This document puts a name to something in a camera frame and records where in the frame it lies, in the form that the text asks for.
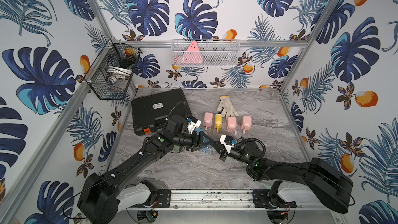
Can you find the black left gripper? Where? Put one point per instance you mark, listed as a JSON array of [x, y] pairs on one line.
[[195, 140]]

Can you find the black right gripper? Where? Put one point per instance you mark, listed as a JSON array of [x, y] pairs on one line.
[[221, 149]]

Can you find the pink pencil sharpener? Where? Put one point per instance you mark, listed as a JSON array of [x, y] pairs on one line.
[[208, 117], [232, 125], [246, 123]]

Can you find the yellow pencil sharpener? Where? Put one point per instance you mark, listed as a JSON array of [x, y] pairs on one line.
[[218, 122]]

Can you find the blue clear sharpener tray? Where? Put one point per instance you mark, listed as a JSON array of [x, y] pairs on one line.
[[206, 147]]

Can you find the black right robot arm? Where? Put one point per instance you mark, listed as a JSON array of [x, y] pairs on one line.
[[331, 187]]

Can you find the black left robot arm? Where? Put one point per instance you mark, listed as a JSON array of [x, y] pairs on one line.
[[98, 198]]

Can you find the white knit work glove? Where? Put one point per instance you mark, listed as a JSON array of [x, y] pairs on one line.
[[226, 108]]

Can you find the black plastic tool case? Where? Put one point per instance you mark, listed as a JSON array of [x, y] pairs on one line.
[[150, 112]]

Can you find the pink triangular object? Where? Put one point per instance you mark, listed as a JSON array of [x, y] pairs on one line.
[[192, 55]]

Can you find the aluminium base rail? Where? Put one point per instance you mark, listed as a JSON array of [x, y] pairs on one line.
[[218, 200]]

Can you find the clear wall-mounted shelf bin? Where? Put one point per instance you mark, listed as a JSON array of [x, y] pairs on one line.
[[214, 52]]

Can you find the black wire basket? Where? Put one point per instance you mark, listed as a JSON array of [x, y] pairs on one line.
[[111, 73]]

